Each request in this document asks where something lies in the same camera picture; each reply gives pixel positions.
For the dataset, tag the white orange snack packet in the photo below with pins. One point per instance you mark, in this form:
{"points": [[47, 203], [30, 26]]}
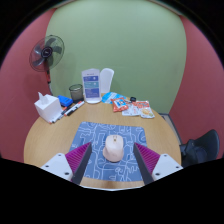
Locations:
{"points": [[146, 110]]}

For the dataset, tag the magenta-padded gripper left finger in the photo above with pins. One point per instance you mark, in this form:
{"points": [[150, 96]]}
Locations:
{"points": [[75, 160]]}

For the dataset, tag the black-capped whiteboard marker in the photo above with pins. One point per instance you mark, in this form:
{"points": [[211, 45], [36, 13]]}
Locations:
{"points": [[58, 115]]}

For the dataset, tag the white clear snack packet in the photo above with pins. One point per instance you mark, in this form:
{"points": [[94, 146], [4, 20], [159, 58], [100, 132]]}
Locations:
{"points": [[130, 110]]}

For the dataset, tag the blue patterned mouse pad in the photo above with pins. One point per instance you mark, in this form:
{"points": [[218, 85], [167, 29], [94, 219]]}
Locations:
{"points": [[96, 131]]}

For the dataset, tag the light blue snack packet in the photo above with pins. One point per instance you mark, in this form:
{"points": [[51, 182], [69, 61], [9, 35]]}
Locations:
{"points": [[109, 96]]}

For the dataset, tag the dark transparent cup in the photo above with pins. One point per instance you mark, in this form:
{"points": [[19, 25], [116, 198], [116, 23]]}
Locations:
{"points": [[76, 93]]}

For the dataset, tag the pale pink computer mouse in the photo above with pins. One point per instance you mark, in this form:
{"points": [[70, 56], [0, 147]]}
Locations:
{"points": [[113, 150]]}

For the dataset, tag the black standing fan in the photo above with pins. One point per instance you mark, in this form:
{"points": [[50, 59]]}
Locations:
{"points": [[46, 52]]}

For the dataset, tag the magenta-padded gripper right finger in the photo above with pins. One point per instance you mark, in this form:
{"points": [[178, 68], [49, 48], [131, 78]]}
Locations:
{"points": [[150, 160]]}

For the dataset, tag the white plastic stand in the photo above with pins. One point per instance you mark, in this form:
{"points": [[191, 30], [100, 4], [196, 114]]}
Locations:
{"points": [[107, 80]]}

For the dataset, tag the white tissue box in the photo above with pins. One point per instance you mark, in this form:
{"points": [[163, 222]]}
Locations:
{"points": [[49, 108]]}

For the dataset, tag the blue whiteboard eraser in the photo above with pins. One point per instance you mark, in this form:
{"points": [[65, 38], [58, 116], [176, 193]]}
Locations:
{"points": [[65, 101]]}

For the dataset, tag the red-capped whiteboard marker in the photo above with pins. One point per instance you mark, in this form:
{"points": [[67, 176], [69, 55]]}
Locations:
{"points": [[75, 108]]}

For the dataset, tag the small black object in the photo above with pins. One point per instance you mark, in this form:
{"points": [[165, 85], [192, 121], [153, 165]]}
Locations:
{"points": [[132, 99]]}

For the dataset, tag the black office chair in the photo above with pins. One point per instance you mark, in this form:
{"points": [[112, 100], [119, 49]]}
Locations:
{"points": [[211, 140]]}

